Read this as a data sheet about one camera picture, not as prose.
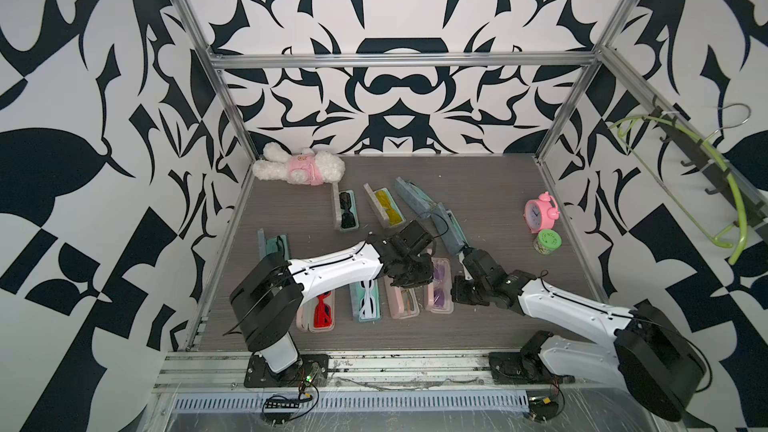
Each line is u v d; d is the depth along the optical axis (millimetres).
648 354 415
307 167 1049
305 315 823
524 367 673
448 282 843
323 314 809
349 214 1031
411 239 647
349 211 1029
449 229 925
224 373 989
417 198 993
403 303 772
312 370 724
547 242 915
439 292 851
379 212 960
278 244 958
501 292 625
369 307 827
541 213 934
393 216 1010
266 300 436
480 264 676
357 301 825
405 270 674
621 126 847
